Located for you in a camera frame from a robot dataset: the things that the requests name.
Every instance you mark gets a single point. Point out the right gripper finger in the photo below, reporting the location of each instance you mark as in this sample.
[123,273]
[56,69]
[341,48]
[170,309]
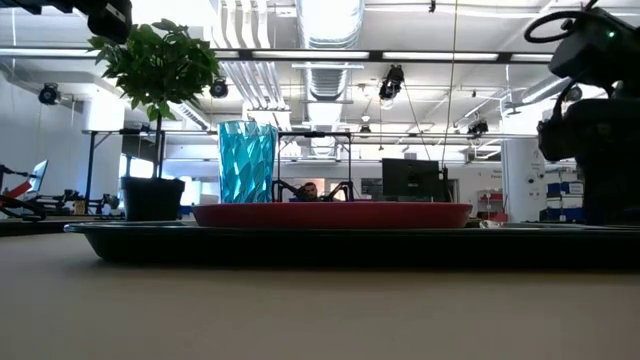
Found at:
[610,150]

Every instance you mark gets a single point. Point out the pink plate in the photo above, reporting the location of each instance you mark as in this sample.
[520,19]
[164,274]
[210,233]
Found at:
[330,215]

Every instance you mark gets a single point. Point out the teal faceted plastic cup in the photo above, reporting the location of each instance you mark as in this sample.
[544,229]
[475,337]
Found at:
[247,165]

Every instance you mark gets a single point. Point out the black background robot arm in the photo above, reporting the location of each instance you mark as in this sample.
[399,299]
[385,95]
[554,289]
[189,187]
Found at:
[340,192]
[287,192]

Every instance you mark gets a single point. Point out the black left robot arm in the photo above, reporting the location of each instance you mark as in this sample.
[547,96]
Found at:
[112,20]

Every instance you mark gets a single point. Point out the dark green tray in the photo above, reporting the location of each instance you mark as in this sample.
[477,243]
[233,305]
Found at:
[320,247]

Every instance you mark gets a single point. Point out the shelf with blue bins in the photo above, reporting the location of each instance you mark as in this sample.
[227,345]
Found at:
[565,189]

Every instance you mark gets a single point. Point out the white round pillar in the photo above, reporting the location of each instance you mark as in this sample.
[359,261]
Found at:
[522,180]

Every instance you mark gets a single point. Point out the red storage rack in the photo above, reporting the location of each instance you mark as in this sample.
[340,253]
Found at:
[492,205]

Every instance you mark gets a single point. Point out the black hanging spotlight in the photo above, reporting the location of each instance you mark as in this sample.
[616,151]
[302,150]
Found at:
[49,94]
[478,128]
[391,82]
[218,88]

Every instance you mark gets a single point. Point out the black overhead light bar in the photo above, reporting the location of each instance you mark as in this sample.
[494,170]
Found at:
[375,56]

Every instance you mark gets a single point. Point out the person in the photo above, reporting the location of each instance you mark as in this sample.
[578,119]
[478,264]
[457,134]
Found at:
[310,192]

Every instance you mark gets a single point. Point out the beige work surface board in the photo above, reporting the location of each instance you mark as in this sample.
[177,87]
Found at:
[320,310]

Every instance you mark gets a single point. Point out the leafy plant in black pot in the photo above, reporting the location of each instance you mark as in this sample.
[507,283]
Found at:
[150,200]

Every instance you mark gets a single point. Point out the grey open laptop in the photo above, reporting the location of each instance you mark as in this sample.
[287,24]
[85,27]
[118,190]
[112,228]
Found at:
[39,175]

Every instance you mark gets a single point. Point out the silver ventilation duct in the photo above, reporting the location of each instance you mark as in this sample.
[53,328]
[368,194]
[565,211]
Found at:
[327,80]

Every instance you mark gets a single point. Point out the black metal station frame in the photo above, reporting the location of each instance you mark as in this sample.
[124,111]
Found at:
[315,134]
[90,165]

